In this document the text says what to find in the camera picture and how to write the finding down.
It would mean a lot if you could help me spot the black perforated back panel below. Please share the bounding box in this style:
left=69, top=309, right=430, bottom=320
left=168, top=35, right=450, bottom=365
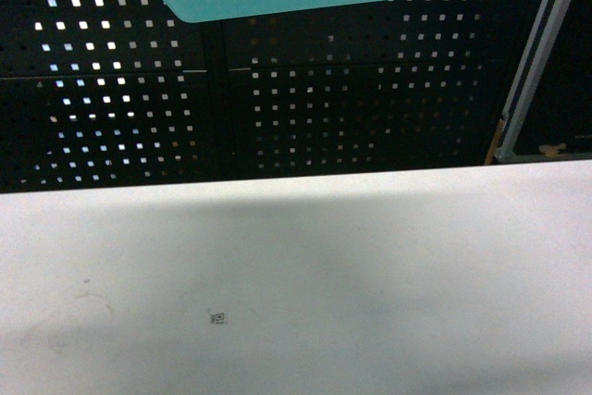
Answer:
left=1, top=0, right=541, bottom=193

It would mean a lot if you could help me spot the aluminium frame post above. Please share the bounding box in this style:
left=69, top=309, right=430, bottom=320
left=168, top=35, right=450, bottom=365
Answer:
left=485, top=0, right=591, bottom=165

